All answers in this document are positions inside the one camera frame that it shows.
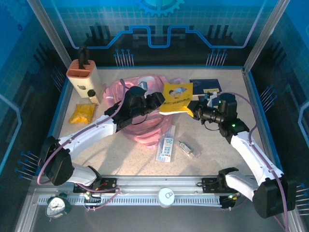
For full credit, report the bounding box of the aluminium frame post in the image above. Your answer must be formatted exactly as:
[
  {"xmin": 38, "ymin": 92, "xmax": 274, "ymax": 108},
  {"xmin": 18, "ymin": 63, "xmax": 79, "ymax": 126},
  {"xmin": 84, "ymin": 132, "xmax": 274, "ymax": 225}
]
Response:
[
  {"xmin": 243, "ymin": 0, "xmax": 292, "ymax": 73},
  {"xmin": 26, "ymin": 0, "xmax": 73, "ymax": 71}
]

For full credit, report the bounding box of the green alarm clock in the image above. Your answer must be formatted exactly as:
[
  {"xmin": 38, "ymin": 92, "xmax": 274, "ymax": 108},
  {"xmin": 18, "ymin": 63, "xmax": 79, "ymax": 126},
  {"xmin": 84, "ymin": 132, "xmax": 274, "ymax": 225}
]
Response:
[{"xmin": 45, "ymin": 192, "xmax": 72, "ymax": 222}]

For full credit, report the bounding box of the aluminium frame beam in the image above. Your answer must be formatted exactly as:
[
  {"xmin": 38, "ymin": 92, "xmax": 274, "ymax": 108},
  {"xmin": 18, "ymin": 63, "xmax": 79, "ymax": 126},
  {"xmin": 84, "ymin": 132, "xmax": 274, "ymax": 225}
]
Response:
[{"xmin": 31, "ymin": 175, "xmax": 288, "ymax": 194}]

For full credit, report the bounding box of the clear pen refill pack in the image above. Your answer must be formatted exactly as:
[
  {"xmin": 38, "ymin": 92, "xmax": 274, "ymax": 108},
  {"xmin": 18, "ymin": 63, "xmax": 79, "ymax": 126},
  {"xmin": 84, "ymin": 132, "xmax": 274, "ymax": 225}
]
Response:
[{"xmin": 155, "ymin": 124, "xmax": 178, "ymax": 163}]

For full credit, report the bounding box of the yellow snack bag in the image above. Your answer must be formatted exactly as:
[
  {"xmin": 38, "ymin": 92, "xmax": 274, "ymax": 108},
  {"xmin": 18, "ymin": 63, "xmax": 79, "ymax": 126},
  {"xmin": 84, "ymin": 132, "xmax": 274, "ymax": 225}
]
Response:
[{"xmin": 68, "ymin": 103, "xmax": 97, "ymax": 124}]

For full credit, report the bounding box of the small circuit board with LED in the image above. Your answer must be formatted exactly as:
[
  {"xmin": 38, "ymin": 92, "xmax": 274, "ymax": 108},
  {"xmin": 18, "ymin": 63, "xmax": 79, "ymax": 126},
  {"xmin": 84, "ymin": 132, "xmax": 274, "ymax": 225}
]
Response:
[
  {"xmin": 221, "ymin": 192, "xmax": 242, "ymax": 203},
  {"xmin": 84, "ymin": 189, "xmax": 102, "ymax": 205}
]

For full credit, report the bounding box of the small item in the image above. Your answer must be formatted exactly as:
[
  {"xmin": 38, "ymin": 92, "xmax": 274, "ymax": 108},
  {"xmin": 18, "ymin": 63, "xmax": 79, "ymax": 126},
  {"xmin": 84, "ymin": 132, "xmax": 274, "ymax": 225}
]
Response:
[{"xmin": 178, "ymin": 140, "xmax": 200, "ymax": 159}]

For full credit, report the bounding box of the black knife handle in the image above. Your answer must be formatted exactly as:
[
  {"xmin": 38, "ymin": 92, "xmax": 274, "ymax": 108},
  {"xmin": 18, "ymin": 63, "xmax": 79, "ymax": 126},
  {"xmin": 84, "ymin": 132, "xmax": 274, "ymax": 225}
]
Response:
[{"xmin": 77, "ymin": 45, "xmax": 90, "ymax": 70}]

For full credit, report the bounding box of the yellow book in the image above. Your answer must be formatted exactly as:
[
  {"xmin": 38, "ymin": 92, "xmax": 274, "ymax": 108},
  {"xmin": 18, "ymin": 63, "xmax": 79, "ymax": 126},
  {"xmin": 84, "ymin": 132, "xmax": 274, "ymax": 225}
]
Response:
[{"xmin": 158, "ymin": 82, "xmax": 194, "ymax": 116}]

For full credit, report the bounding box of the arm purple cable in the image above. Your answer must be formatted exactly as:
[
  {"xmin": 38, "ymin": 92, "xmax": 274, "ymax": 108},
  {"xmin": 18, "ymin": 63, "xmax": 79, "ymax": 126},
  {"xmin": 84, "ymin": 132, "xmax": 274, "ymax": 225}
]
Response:
[
  {"xmin": 36, "ymin": 78, "xmax": 128, "ymax": 212},
  {"xmin": 218, "ymin": 91, "xmax": 290, "ymax": 232}
]

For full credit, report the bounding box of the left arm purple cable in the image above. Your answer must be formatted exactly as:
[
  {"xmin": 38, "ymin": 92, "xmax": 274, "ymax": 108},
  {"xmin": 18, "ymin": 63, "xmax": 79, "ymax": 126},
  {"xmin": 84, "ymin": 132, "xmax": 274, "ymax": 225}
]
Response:
[{"xmin": 36, "ymin": 78, "xmax": 128, "ymax": 212}]

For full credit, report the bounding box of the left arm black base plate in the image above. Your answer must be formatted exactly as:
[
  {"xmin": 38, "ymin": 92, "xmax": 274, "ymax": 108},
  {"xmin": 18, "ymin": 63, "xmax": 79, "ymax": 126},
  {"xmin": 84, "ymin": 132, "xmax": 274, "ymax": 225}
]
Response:
[{"xmin": 73, "ymin": 177, "xmax": 117, "ymax": 193}]

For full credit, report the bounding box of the small bottle black cap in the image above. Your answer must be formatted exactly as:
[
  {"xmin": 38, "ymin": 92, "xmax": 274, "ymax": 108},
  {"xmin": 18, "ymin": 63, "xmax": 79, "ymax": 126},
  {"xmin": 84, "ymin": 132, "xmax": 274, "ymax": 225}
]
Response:
[{"xmin": 87, "ymin": 89, "xmax": 100, "ymax": 105}]

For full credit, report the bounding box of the beige knife block orange top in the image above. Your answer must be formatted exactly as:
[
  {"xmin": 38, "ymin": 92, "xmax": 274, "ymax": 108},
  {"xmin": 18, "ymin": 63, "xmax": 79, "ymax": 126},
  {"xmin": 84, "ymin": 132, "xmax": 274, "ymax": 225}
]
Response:
[{"xmin": 66, "ymin": 59, "xmax": 102, "ymax": 99}]

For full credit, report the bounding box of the slotted grey cable duct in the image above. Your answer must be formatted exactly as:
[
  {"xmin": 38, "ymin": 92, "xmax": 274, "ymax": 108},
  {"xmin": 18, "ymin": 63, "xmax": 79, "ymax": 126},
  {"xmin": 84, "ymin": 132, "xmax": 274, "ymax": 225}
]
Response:
[{"xmin": 38, "ymin": 195, "xmax": 223, "ymax": 206}]

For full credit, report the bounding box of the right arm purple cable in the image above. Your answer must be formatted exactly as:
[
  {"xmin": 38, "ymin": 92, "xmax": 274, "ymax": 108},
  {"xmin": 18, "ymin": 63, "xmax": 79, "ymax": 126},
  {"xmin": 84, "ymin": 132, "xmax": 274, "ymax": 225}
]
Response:
[{"xmin": 218, "ymin": 91, "xmax": 290, "ymax": 232}]

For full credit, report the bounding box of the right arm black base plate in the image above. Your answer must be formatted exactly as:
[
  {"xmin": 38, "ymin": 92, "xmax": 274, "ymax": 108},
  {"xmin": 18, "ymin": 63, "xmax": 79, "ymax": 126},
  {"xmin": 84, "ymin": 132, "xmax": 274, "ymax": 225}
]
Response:
[{"xmin": 201, "ymin": 177, "xmax": 246, "ymax": 193}]

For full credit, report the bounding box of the pink student backpack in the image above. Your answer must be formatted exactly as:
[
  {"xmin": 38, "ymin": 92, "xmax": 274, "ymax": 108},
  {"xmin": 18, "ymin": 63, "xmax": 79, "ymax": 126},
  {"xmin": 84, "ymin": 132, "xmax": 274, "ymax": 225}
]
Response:
[{"xmin": 102, "ymin": 74, "xmax": 184, "ymax": 148}]

